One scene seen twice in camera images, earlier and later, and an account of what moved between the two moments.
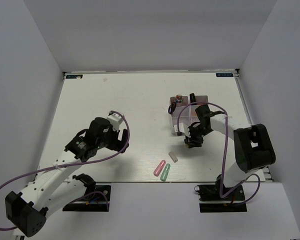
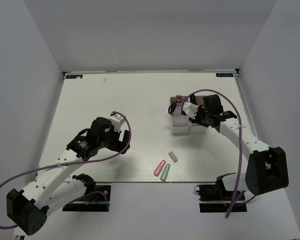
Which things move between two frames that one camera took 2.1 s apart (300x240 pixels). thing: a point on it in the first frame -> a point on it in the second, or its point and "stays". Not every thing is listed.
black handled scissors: [172, 108] stays
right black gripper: [192, 141] -> [196, 120]
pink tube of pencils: [179, 99] stays
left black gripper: [118, 144] stays
